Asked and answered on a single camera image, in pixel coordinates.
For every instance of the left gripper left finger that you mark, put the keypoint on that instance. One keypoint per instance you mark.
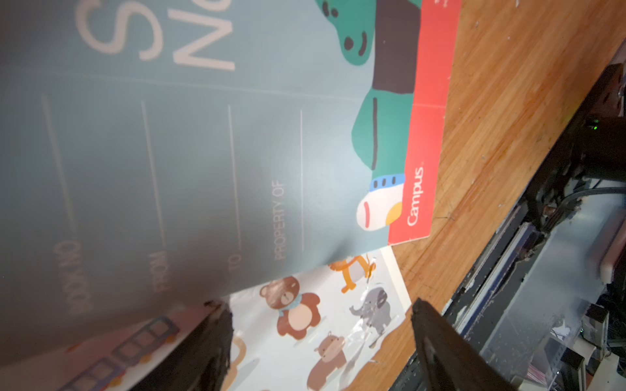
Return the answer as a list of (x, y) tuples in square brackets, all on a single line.
[(202, 360)]

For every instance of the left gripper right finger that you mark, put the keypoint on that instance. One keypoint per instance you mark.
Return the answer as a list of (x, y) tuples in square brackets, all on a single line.
[(447, 360)]

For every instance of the teal steno notes notebook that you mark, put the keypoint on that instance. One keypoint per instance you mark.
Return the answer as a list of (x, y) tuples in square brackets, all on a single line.
[(158, 154)]

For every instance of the white sticker picture notebook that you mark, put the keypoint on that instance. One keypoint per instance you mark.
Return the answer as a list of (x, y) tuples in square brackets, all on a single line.
[(313, 331)]

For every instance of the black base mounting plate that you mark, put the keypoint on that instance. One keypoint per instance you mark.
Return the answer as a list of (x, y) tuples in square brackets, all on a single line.
[(544, 304)]

